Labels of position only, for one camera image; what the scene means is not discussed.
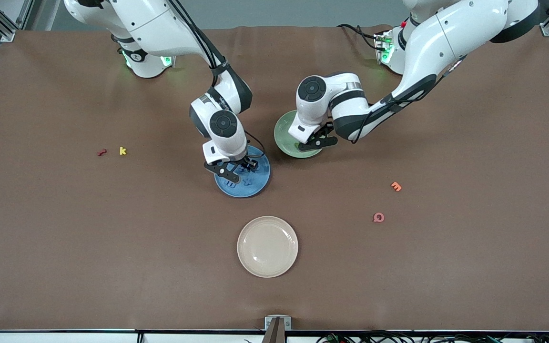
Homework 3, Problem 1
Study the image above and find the blue plate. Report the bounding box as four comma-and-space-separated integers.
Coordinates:
214, 145, 271, 199

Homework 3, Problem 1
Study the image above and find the green plate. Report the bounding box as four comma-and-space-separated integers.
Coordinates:
274, 110, 324, 159

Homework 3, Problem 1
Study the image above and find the beige plate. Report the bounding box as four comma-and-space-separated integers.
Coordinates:
236, 215, 299, 279

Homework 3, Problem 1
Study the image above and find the brown table cover sheet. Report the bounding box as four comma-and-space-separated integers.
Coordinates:
0, 25, 549, 332

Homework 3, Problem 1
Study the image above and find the black left arm base cable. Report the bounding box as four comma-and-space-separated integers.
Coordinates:
336, 23, 386, 51

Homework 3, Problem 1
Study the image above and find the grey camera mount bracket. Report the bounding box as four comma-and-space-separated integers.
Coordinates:
263, 315, 292, 343

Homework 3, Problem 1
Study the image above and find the white table edge rail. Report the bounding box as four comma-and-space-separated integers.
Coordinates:
0, 331, 549, 343

